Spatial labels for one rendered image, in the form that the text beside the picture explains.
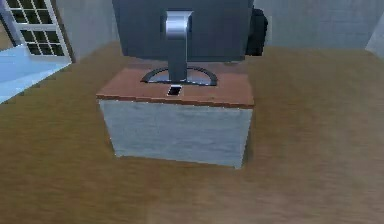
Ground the grey cabinet with brown top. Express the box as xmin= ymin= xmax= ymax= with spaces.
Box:
xmin=95 ymin=61 xmax=256 ymax=170

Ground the small black remote control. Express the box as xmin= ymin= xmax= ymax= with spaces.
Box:
xmin=166 ymin=85 xmax=183 ymax=97

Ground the grey television set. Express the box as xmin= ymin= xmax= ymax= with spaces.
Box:
xmin=111 ymin=0 xmax=255 ymax=87

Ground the black round object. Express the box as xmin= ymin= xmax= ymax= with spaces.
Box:
xmin=245 ymin=7 xmax=269 ymax=57

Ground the white door with glass panes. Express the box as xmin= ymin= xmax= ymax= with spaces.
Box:
xmin=0 ymin=0 xmax=73 ymax=64

